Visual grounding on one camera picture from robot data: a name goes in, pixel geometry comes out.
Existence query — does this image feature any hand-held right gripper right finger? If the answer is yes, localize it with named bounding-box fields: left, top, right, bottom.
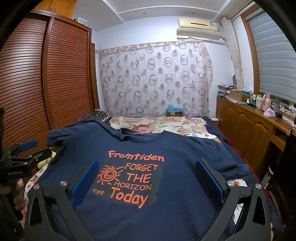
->
left=195, top=158, right=272, bottom=241

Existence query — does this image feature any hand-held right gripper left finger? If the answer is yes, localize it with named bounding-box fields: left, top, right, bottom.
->
left=23, top=158, right=100, bottom=241

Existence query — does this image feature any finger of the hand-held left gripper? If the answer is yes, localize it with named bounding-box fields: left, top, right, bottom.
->
left=3, top=139, right=38, bottom=160
left=9, top=147, right=52, bottom=167

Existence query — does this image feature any navy printed t-shirt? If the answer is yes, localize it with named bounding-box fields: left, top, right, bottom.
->
left=25, top=118, right=285, bottom=241

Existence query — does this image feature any person's left hand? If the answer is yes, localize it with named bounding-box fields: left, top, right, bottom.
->
left=10, top=180, right=25, bottom=210

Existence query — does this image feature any yellow plush toy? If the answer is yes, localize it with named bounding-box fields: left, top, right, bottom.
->
left=38, top=148, right=56, bottom=170

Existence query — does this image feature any white orange-print bed sheet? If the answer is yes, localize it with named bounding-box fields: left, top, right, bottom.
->
left=24, top=133, right=249, bottom=192

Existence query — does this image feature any wooden louvered wardrobe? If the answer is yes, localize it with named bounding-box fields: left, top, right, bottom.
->
left=0, top=9, right=100, bottom=178

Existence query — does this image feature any navy medallion-pattern pillow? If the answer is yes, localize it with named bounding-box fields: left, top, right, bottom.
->
left=78, top=108, right=113, bottom=125

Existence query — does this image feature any wooden sideboard cabinet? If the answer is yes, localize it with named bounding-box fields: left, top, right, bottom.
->
left=216, top=95, right=296, bottom=180

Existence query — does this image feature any blue crumpled cloth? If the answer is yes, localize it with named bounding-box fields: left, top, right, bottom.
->
left=166, top=104, right=184, bottom=113

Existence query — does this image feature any floral blanket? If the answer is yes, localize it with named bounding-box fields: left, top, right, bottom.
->
left=108, top=115, right=210, bottom=138

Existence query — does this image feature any cardboard box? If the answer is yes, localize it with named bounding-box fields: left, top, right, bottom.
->
left=228, top=89, right=252, bottom=104

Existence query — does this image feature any cluster of toiletry bottles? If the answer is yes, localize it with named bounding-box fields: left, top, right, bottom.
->
left=246, top=93, right=264, bottom=109

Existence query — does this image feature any stack of folded cloths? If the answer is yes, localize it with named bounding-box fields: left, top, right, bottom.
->
left=217, top=83, right=237, bottom=97

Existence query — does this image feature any pink bottle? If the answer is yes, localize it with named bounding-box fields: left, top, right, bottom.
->
left=263, top=93, right=273, bottom=112

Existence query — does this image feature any sheer circle-pattern curtain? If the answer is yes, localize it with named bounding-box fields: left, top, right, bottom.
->
left=98, top=40, right=214, bottom=118

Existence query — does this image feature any beige gathered curtain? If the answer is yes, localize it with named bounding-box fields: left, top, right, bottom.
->
left=220, top=17, right=245, bottom=90

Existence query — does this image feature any wooden overhead cabinet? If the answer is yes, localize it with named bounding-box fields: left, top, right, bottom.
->
left=38, top=0, right=76, bottom=18

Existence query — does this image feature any white wall air conditioner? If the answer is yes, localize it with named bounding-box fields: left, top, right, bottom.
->
left=176, top=17, right=222, bottom=42

